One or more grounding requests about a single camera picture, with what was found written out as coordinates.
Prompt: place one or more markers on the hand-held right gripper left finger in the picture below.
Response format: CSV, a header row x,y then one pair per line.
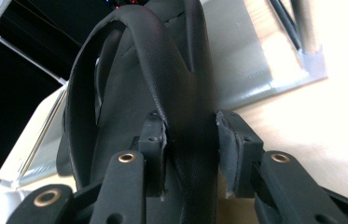
x,y
153,149

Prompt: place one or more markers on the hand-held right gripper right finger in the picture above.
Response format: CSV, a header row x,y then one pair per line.
x,y
240,149

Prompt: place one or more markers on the black slipper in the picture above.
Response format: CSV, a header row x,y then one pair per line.
x,y
168,77

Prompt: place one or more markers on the metal shoe rack grey shelves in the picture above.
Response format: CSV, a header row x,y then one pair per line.
x,y
240,56

